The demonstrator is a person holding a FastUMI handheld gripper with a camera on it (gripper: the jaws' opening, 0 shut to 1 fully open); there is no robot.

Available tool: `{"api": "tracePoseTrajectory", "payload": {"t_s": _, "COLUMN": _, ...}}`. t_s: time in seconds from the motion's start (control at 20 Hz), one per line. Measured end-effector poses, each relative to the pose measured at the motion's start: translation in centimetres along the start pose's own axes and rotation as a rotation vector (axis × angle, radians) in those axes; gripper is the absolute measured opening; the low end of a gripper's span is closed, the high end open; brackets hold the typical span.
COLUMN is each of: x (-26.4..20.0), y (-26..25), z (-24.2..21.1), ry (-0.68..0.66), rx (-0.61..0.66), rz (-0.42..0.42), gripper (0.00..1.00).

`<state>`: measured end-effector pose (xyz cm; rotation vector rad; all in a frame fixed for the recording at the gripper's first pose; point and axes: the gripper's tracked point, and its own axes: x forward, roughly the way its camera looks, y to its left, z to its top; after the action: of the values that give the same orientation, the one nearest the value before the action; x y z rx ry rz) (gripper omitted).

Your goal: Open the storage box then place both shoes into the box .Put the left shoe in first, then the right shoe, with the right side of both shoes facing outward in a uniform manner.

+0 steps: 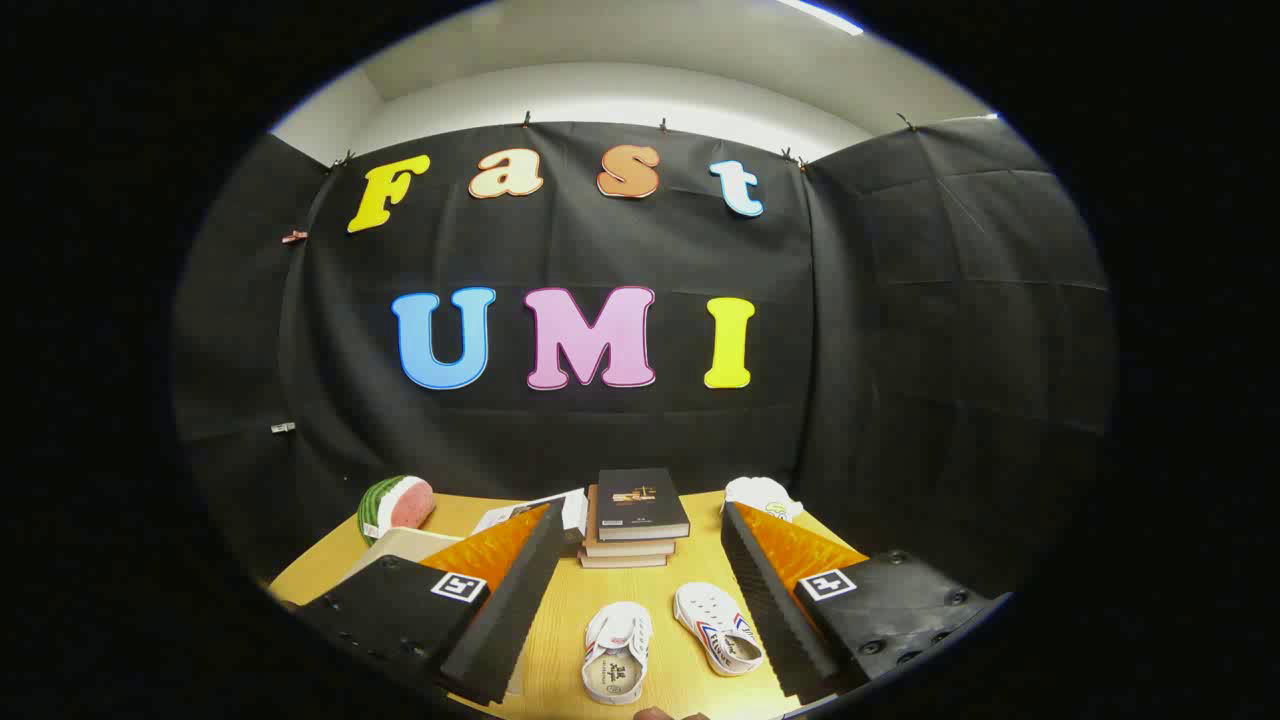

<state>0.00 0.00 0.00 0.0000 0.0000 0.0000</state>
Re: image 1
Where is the black backdrop cloth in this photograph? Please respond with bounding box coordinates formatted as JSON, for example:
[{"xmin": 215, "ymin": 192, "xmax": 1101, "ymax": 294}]
[{"xmin": 172, "ymin": 115, "xmax": 1116, "ymax": 591}]

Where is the beige fabric storage box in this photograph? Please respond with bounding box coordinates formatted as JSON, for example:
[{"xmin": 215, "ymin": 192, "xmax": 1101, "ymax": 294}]
[{"xmin": 345, "ymin": 527, "xmax": 466, "ymax": 586}]

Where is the black hardcover book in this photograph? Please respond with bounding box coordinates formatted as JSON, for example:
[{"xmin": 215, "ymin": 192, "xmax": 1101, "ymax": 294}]
[{"xmin": 596, "ymin": 468, "xmax": 691, "ymax": 542}]

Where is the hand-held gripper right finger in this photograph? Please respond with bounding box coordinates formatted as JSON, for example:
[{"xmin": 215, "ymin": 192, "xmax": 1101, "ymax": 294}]
[{"xmin": 720, "ymin": 502, "xmax": 1011, "ymax": 706}]

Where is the brown covered book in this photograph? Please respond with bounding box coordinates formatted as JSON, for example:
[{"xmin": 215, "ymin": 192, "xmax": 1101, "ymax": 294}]
[{"xmin": 583, "ymin": 485, "xmax": 677, "ymax": 558}]

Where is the white plush toy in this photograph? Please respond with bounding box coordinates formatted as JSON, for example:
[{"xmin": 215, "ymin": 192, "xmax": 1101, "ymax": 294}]
[{"xmin": 723, "ymin": 477, "xmax": 804, "ymax": 523}]

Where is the white book with portrait cover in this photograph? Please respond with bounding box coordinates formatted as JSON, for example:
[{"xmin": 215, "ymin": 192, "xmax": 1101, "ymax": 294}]
[{"xmin": 472, "ymin": 488, "xmax": 589, "ymax": 536}]

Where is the watermelon slice toy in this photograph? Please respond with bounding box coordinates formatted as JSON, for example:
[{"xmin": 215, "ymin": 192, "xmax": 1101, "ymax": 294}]
[{"xmin": 357, "ymin": 475, "xmax": 436, "ymax": 546}]

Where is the thin brown book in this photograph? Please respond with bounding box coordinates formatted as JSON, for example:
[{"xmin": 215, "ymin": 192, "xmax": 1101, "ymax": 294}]
[{"xmin": 578, "ymin": 545, "xmax": 669, "ymax": 569}]

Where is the white striped canvas shoe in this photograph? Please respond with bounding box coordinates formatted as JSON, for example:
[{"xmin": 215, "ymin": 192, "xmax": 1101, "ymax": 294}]
[
  {"xmin": 582, "ymin": 601, "xmax": 654, "ymax": 706},
  {"xmin": 673, "ymin": 582, "xmax": 765, "ymax": 678}
]

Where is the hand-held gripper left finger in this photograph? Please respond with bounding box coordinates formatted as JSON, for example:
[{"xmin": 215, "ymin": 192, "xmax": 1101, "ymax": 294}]
[{"xmin": 297, "ymin": 503, "xmax": 567, "ymax": 707}]

